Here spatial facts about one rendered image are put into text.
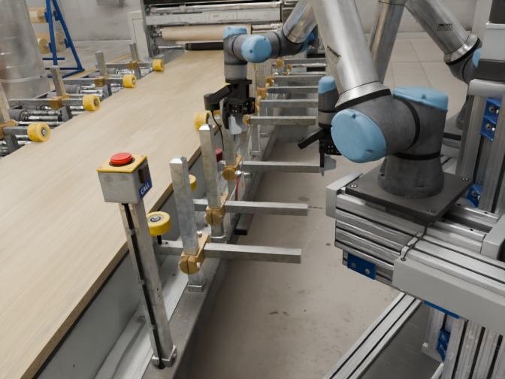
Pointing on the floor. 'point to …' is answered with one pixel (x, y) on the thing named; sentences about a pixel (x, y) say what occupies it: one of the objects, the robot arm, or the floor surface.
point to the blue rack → (64, 39)
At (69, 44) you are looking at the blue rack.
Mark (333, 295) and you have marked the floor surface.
